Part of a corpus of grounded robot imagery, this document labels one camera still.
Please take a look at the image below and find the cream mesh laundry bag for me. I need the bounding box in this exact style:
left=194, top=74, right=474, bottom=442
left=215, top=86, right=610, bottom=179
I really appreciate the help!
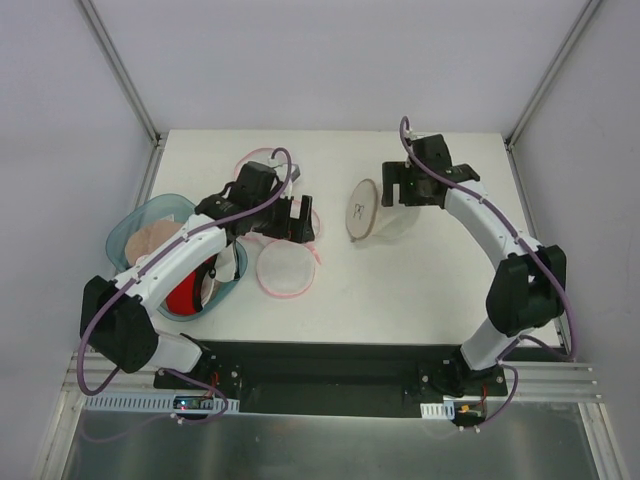
left=345, top=178, right=420, bottom=242

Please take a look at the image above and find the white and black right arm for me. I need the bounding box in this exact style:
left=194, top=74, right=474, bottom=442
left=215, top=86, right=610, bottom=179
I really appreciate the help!
left=381, top=132, right=568, bottom=396

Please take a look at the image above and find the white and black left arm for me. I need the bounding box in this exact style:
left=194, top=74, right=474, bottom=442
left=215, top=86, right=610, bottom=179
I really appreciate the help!
left=80, top=161, right=315, bottom=389

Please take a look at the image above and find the pink-trimmed white mesh bag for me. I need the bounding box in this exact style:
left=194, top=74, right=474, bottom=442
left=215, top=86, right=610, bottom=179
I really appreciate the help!
left=233, top=147, right=287, bottom=183

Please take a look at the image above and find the pink-trimmed mesh bag middle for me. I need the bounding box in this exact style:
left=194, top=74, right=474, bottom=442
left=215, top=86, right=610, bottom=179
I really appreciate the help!
left=242, top=199, right=323, bottom=244

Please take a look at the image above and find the pink-trimmed mesh bag front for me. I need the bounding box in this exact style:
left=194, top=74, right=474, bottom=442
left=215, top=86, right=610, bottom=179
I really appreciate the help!
left=256, top=240, right=321, bottom=299

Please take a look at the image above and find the white black-trimmed bra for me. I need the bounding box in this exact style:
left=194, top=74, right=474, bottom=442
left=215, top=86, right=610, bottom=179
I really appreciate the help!
left=200, top=244, right=238, bottom=305

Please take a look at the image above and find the beige bra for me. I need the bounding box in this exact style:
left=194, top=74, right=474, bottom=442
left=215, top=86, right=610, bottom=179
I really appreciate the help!
left=124, top=220, right=182, bottom=266

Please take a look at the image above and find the red bra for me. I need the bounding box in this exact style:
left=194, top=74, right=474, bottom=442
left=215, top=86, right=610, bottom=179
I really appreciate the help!
left=165, top=271, right=211, bottom=316

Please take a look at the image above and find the teal plastic basket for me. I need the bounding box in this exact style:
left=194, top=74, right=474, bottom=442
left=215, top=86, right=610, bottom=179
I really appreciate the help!
left=105, top=194, right=248, bottom=322

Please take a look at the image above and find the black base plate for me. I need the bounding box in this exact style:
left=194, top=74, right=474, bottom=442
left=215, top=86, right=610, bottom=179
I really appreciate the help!
left=153, top=340, right=507, bottom=418

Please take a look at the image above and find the white slotted cable duct right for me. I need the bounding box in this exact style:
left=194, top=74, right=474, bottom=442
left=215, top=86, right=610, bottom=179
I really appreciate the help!
left=420, top=401, right=455, bottom=421

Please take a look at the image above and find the white slotted cable duct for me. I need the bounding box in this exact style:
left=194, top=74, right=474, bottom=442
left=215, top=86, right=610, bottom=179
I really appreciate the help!
left=420, top=401, right=455, bottom=421
left=84, top=393, right=240, bottom=415

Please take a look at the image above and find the left aluminium frame post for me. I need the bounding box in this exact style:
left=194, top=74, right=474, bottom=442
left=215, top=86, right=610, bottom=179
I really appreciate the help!
left=74, top=0, right=162, bottom=146

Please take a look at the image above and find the aluminium frame post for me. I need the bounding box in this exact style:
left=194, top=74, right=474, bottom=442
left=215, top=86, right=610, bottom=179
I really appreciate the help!
left=74, top=0, right=162, bottom=146
left=504, top=0, right=605, bottom=151

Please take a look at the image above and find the white slotted cable duct left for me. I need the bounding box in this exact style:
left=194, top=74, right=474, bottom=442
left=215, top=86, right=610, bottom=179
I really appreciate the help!
left=84, top=393, right=240, bottom=415

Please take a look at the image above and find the right aluminium frame post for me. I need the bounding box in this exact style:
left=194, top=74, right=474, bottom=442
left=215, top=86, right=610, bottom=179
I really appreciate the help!
left=504, top=0, right=605, bottom=151

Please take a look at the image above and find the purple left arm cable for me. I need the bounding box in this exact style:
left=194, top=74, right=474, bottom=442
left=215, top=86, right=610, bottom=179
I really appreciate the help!
left=74, top=147, right=294, bottom=426

